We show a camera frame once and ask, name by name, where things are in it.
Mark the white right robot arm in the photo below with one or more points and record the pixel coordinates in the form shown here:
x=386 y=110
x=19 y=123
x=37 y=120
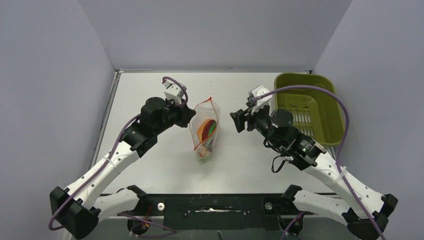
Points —
x=362 y=210

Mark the green toy chili pepper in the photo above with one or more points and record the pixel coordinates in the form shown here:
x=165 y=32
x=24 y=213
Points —
x=212 y=128

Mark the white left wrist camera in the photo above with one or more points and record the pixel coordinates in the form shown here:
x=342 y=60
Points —
x=174 y=92

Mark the olive green plastic tub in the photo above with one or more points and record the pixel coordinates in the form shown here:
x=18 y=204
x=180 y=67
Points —
x=315 y=113

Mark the clear zip top bag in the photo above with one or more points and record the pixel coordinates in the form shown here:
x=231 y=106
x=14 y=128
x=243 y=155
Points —
x=204 y=110

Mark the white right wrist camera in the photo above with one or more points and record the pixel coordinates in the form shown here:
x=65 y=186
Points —
x=258 y=98

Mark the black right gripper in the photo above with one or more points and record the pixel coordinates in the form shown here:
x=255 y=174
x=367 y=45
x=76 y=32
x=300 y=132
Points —
x=240 y=116

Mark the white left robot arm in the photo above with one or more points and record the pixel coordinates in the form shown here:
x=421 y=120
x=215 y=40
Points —
x=79 y=207

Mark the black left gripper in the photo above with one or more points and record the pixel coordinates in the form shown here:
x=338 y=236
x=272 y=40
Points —
x=186 y=114

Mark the green toy starfruit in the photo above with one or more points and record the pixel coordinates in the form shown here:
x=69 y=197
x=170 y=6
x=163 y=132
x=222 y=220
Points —
x=203 y=153

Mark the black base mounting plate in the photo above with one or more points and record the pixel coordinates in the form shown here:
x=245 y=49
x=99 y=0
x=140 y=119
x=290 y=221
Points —
x=218 y=211

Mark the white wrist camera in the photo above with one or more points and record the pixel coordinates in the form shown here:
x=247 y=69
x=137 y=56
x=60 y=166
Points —
x=174 y=92
x=258 y=98

